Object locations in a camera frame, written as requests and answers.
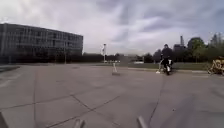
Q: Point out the yellow bicycle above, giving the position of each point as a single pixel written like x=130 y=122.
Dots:
x=217 y=66

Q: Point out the robot's own part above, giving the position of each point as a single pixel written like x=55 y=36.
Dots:
x=142 y=122
x=79 y=124

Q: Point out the grey paved plaza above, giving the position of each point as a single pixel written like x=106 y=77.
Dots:
x=100 y=90

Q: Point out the pale lamp pole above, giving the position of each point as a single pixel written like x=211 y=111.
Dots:
x=104 y=53

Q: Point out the distant tower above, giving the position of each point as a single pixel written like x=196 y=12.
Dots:
x=181 y=40

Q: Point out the row of trees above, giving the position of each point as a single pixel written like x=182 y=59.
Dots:
x=200 y=50

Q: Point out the large dark multi-storey building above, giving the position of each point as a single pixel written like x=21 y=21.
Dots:
x=40 y=43

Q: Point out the small pale marker post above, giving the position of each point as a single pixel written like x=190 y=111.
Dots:
x=115 y=68

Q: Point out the motorbike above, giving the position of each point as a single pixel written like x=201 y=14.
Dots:
x=167 y=67

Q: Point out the grass strip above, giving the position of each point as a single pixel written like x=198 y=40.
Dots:
x=146 y=65

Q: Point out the person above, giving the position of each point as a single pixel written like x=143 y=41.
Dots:
x=166 y=53

